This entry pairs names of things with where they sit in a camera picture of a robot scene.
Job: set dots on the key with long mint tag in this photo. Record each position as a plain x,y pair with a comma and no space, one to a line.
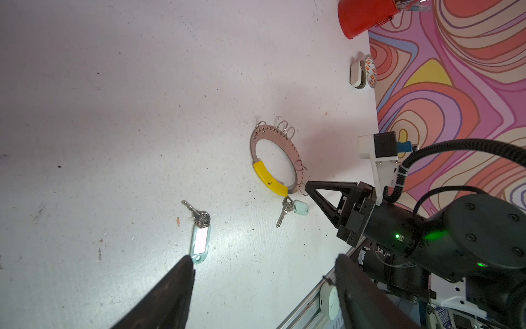
200,241

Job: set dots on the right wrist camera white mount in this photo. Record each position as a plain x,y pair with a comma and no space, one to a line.
382,150

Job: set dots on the tape roll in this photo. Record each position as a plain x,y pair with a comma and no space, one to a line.
369,77

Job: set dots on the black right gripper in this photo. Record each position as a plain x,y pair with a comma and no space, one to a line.
347,205

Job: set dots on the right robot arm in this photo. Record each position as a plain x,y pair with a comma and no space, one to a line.
478,239

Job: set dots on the white oval button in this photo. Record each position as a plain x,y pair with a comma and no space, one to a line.
328,301

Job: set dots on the metal keyring organizer yellow grip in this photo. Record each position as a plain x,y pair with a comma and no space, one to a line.
276,159

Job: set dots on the key with small mint tag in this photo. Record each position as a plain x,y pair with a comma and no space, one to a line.
292,206

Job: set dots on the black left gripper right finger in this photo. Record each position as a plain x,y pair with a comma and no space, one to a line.
363,305

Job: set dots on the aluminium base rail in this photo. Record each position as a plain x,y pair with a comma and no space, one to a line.
308,313

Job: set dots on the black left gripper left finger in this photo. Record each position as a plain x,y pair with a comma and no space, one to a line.
167,305

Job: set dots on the red pen cup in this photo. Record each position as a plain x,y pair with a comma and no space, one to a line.
358,16

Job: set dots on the pens in cup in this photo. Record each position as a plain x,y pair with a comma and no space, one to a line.
414,5

